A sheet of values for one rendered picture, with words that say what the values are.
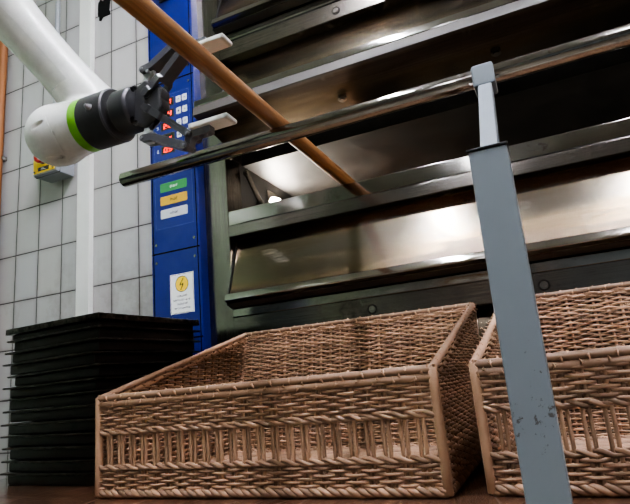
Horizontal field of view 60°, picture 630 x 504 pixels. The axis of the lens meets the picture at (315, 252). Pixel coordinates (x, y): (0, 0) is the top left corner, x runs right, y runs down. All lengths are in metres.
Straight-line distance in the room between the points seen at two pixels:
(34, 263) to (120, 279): 0.36
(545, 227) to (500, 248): 0.61
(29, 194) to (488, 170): 1.63
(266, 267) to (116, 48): 0.93
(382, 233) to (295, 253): 0.22
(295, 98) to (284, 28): 0.30
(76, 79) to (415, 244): 0.76
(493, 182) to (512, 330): 0.15
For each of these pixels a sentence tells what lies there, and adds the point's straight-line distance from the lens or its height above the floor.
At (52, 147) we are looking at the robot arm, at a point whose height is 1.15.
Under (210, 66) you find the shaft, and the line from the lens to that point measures 0.84.
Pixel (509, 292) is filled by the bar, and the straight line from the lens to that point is 0.58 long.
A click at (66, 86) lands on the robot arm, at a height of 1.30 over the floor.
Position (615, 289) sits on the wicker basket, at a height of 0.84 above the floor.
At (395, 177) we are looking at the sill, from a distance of 1.28.
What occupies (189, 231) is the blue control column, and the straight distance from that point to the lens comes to 1.47.
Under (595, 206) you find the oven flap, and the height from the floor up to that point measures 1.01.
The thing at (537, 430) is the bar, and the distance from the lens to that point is 0.58.
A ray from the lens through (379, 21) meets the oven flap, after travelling 1.50.
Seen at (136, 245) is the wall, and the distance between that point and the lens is 1.62.
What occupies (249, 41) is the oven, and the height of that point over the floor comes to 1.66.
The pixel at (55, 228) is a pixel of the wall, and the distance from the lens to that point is 1.87.
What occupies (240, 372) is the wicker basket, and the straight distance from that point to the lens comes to 1.30.
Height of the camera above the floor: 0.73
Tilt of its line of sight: 13 degrees up
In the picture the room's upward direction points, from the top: 5 degrees counter-clockwise
